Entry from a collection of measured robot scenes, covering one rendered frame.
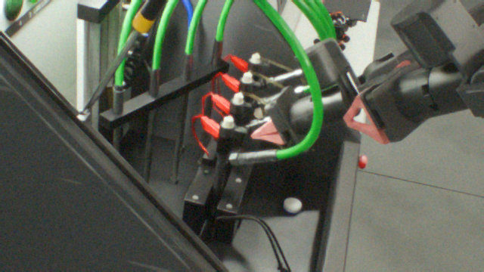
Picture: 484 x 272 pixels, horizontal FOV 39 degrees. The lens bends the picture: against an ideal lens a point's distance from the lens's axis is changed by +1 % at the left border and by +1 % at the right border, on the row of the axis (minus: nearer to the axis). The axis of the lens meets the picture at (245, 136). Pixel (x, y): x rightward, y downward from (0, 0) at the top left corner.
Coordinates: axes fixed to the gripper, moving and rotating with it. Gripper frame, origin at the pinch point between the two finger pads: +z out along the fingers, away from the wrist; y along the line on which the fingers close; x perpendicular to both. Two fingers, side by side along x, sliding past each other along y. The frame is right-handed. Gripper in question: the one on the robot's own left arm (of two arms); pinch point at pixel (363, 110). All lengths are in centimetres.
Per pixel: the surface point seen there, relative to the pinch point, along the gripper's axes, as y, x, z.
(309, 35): -60, -7, 79
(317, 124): -0.2, 0.1, 10.7
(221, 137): 0.5, -2.6, 36.8
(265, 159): 3.6, 2.1, 22.0
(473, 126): -198, 83, 177
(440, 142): -171, 77, 174
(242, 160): 4.9, 1.0, 26.3
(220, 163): 1.4, 1.8, 41.0
